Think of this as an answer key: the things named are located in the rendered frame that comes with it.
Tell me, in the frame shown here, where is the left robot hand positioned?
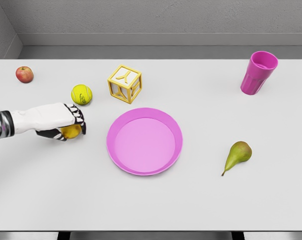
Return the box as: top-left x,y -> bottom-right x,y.
35,102 -> 87,142

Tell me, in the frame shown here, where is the yellow lemon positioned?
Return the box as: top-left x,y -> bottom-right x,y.
59,124 -> 83,141

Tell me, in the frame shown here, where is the pink plate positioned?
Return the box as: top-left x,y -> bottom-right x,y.
106,107 -> 184,177

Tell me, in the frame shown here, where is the yellow tennis ball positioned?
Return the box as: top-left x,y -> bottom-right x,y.
70,83 -> 93,106

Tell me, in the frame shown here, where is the red apple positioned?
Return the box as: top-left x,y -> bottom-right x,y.
15,65 -> 34,84

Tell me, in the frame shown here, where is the yellow letter block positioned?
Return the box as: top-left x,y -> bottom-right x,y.
106,64 -> 143,105

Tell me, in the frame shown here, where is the green pear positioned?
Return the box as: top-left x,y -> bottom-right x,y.
220,140 -> 253,177

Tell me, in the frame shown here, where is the magenta cup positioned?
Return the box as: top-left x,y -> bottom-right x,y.
240,50 -> 279,96

